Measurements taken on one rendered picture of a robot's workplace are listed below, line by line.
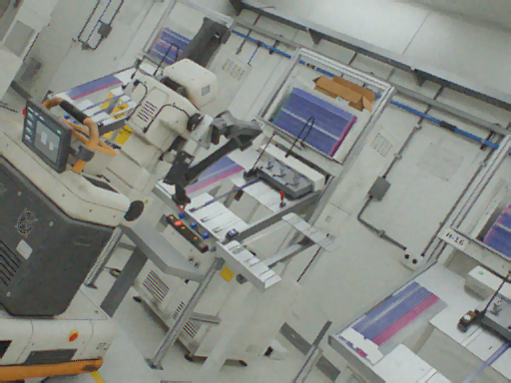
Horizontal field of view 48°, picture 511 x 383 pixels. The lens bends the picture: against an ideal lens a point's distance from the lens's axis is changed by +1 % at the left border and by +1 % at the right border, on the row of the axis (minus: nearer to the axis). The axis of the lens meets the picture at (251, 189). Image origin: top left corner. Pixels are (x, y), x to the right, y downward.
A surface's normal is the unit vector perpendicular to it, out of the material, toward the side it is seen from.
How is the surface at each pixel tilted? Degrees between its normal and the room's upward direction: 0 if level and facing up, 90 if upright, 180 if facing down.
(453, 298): 44
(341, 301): 90
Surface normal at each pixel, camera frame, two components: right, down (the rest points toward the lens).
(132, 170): -0.38, -0.33
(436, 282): -0.02, -0.80
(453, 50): -0.57, -0.29
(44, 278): 0.71, 0.49
